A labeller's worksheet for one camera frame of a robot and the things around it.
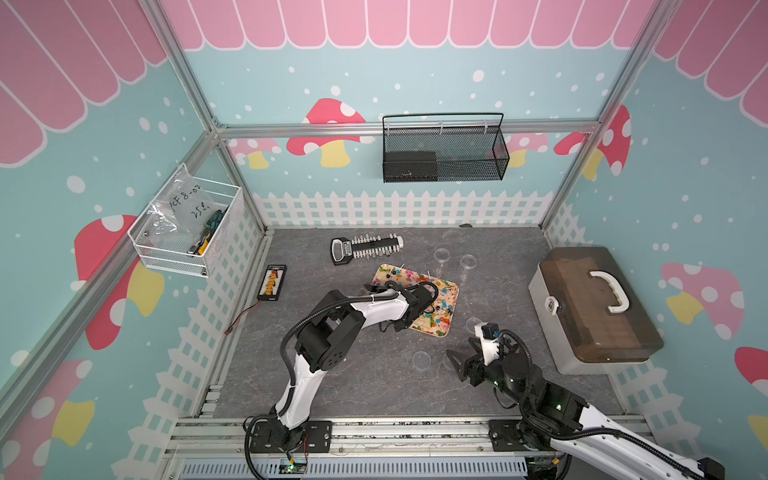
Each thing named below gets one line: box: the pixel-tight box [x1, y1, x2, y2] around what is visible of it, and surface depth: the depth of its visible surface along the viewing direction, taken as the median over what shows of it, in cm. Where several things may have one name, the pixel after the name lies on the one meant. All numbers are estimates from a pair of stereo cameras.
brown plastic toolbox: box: [528, 246, 664, 375], surface depth 81 cm
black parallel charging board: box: [257, 264, 287, 301], surface depth 105 cm
